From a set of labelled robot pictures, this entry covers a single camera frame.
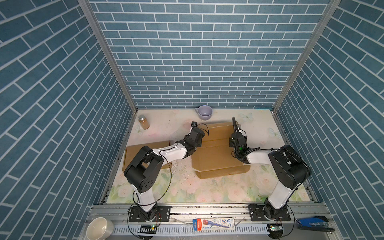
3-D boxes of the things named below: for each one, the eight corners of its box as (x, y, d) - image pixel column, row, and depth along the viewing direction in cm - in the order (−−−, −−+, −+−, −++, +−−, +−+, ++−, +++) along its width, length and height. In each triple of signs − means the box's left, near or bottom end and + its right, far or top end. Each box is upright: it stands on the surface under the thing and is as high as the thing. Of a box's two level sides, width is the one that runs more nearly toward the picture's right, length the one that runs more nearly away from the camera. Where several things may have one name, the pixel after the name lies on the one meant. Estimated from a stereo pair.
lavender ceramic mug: (200, 122, 113) (200, 117, 108) (195, 112, 120) (195, 106, 115) (214, 119, 116) (214, 113, 111) (208, 109, 122) (209, 103, 118)
